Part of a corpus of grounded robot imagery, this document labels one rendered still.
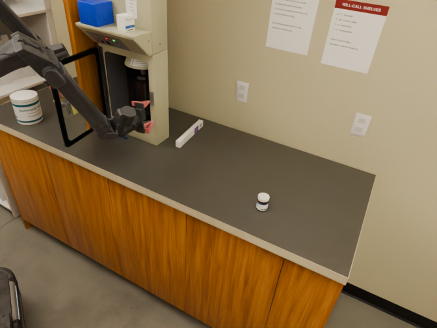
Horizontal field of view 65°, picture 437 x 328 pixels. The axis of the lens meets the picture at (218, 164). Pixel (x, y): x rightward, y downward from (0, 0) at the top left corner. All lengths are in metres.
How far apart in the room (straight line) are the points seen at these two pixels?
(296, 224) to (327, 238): 0.13
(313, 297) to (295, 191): 0.45
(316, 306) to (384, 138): 0.83
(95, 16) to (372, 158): 1.42
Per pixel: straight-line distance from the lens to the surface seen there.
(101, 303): 2.31
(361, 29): 1.65
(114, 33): 1.54
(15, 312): 2.13
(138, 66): 1.69
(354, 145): 1.83
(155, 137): 1.77
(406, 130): 1.77
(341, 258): 1.36
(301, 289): 1.48
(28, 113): 2.08
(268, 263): 1.45
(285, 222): 1.41
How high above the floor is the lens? 1.91
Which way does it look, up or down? 36 degrees down
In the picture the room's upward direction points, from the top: 5 degrees clockwise
